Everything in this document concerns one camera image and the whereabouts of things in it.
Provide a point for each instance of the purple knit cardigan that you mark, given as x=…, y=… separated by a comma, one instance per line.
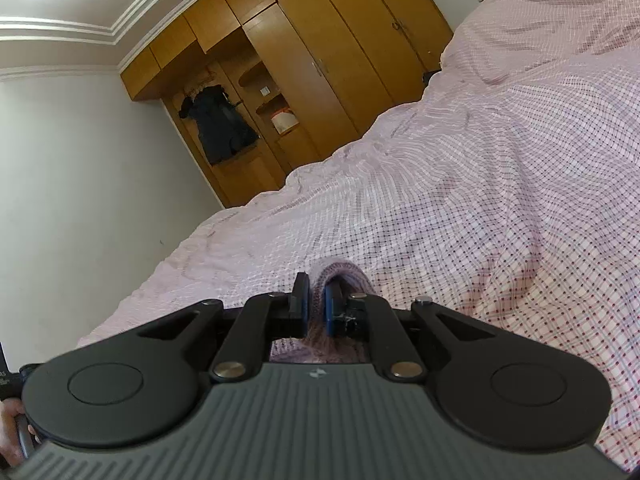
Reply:
x=345, y=272

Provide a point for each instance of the person's left hand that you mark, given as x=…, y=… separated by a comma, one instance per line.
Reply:
x=7, y=432

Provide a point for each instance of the pink checked bed blanket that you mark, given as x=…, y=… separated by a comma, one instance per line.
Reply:
x=475, y=185

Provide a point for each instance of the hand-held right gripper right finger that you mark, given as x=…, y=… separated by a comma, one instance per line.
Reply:
x=331, y=310

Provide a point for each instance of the small black object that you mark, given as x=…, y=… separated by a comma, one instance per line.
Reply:
x=430, y=75

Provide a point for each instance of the dark hanging garment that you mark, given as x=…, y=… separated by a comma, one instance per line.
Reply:
x=220, y=125

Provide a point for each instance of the white pot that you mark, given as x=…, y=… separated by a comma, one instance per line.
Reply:
x=284, y=122

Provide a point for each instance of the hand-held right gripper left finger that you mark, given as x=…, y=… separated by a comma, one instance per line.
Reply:
x=301, y=305

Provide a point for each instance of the wooden wardrobe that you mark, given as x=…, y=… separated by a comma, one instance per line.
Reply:
x=320, y=35

